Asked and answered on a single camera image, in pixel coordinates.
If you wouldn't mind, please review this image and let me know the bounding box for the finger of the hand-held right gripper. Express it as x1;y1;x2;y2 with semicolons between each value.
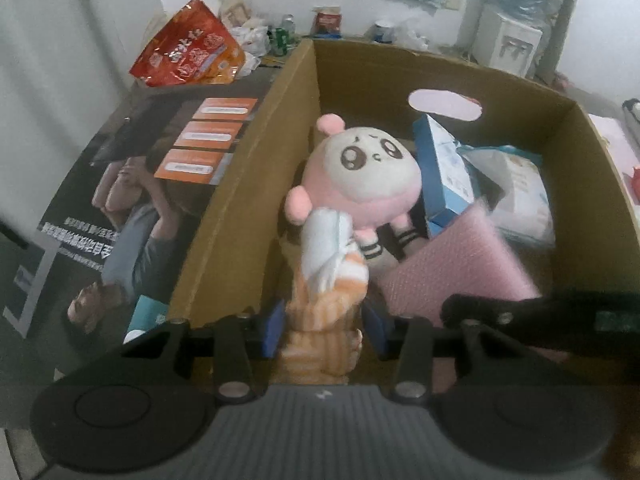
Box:
441;292;601;348

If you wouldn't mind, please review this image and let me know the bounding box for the large printed orange box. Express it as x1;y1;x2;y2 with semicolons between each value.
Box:
0;82;273;346

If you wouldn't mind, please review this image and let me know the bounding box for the pink bubble mailer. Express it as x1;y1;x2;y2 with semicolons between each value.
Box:
382;199;542;326

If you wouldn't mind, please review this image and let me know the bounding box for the crumpled white wrapper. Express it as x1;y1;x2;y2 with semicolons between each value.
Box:
235;25;271;56

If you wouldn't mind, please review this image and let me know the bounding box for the red snack bag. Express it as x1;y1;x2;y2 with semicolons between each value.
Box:
129;0;247;87

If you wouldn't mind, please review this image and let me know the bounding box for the patterned board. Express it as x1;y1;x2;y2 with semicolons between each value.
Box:
545;0;583;81

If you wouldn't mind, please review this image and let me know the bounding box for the small red packet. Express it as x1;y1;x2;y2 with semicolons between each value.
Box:
312;6;343;38

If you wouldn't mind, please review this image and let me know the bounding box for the pink round plush toy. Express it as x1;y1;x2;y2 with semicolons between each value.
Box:
285;113;423;277

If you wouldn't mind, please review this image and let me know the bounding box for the brown cardboard box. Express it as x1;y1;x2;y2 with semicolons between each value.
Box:
167;37;640;386

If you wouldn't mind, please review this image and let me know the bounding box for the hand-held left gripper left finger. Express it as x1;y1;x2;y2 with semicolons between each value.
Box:
120;300;288;406

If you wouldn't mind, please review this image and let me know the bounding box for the white blue tissue pack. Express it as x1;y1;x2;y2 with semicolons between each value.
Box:
462;144;557;247

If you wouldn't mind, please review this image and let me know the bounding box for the blue white box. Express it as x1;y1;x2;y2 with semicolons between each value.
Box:
412;114;483;238

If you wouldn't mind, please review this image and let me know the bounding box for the orange white striped soft toy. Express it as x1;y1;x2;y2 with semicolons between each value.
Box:
277;207;372;386

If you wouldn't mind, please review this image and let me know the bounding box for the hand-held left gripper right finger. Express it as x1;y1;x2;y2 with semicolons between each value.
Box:
361;304;521;405

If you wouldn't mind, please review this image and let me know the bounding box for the beige paper bag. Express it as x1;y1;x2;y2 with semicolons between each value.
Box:
220;0;251;26

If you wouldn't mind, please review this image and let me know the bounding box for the white water dispenser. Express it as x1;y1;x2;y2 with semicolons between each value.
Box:
472;4;543;78

